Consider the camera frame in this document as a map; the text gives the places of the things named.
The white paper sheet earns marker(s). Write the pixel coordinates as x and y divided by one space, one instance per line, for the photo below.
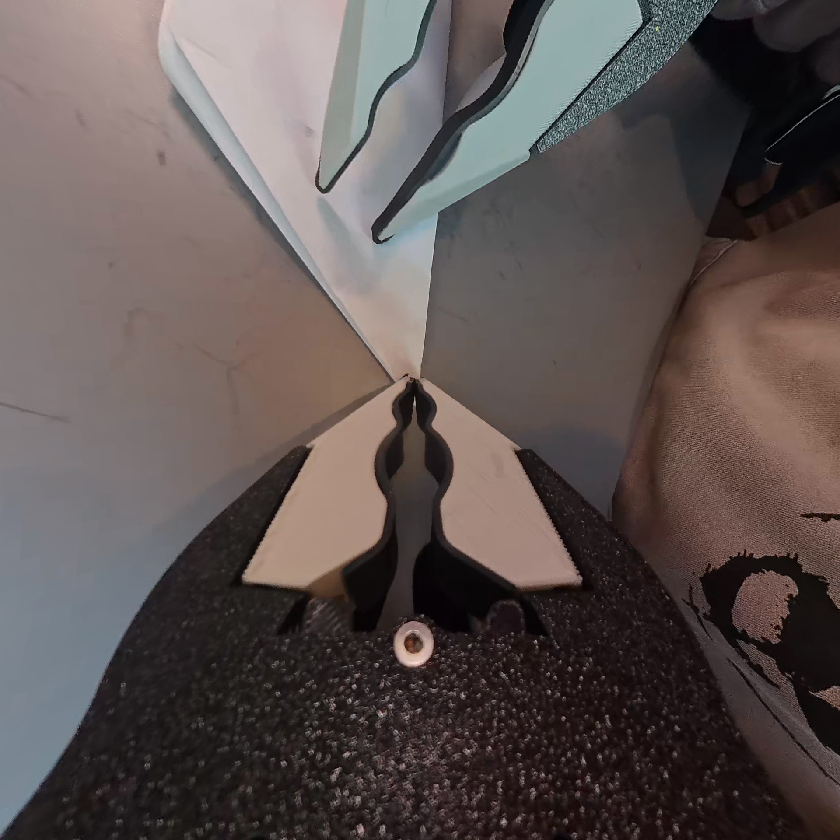
275 98

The grey desk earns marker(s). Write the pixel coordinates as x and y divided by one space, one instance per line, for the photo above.
131 262

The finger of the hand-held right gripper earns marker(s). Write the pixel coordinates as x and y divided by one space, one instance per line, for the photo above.
558 79
367 52

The beige printed hoodie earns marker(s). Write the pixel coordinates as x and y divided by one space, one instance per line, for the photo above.
754 394

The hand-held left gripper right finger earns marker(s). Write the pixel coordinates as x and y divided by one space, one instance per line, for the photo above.
505 525

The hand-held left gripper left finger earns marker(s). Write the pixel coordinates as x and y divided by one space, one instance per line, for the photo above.
321 518

